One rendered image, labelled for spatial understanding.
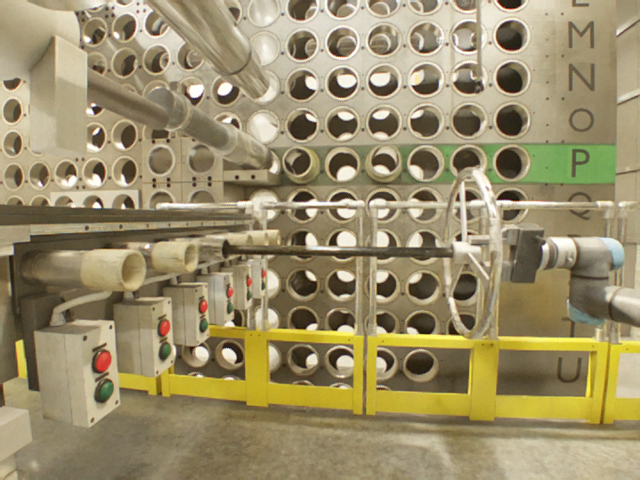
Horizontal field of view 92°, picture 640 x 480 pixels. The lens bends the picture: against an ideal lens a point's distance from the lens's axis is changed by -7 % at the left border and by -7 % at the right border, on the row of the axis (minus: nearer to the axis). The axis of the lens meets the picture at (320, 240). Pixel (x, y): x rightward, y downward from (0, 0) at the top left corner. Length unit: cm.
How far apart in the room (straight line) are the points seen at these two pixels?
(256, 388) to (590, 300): 144
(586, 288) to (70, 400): 100
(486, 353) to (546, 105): 173
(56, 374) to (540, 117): 269
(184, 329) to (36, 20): 72
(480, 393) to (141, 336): 147
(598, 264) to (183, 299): 96
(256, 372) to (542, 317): 194
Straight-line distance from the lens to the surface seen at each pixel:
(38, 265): 65
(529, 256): 85
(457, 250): 79
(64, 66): 90
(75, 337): 61
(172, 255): 69
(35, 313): 67
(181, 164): 231
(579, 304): 92
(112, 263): 55
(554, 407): 195
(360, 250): 78
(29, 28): 88
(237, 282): 120
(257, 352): 172
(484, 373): 176
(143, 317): 75
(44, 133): 87
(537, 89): 274
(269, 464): 151
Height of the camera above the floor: 94
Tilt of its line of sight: 4 degrees down
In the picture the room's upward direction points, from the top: straight up
